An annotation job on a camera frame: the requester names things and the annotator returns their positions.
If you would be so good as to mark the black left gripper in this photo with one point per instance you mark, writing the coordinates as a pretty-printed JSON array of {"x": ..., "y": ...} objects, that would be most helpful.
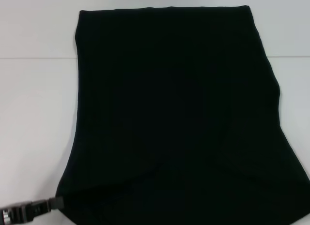
[{"x": 17, "y": 214}]

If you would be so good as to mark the black shirt with FREE print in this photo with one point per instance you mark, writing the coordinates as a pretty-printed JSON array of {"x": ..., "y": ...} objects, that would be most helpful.
[{"x": 174, "y": 113}]

